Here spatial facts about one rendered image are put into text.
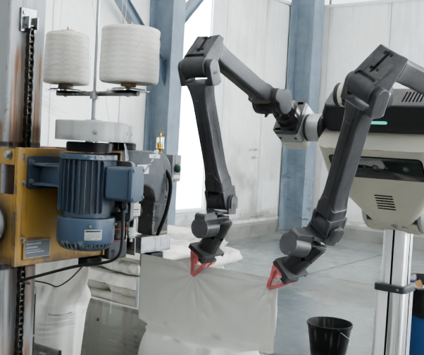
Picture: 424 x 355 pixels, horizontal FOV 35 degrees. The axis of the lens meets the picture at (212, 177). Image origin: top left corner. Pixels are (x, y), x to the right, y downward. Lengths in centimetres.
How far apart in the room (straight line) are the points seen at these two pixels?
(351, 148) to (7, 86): 90
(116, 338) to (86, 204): 104
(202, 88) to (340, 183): 44
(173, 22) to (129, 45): 614
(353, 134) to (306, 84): 911
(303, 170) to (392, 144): 860
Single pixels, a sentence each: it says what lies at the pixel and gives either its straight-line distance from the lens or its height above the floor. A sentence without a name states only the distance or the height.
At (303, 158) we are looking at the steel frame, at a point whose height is 119.
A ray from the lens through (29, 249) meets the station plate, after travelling 188.
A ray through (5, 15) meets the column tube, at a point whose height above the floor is 168.
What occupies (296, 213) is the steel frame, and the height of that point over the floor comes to 33.
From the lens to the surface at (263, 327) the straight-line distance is 190.
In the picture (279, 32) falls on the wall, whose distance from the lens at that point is 1062.
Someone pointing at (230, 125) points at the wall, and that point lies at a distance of 951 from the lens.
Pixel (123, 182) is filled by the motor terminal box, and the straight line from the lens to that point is 173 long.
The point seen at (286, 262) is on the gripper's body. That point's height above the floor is 108.
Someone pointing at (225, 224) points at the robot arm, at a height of 115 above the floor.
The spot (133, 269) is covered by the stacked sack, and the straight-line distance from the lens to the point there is 491.
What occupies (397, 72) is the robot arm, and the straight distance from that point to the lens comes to 157.
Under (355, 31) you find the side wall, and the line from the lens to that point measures 1073.
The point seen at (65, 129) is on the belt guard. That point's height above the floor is 139.
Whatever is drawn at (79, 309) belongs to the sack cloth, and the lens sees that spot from 239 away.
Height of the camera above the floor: 138
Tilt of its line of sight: 3 degrees down
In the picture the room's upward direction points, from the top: 3 degrees clockwise
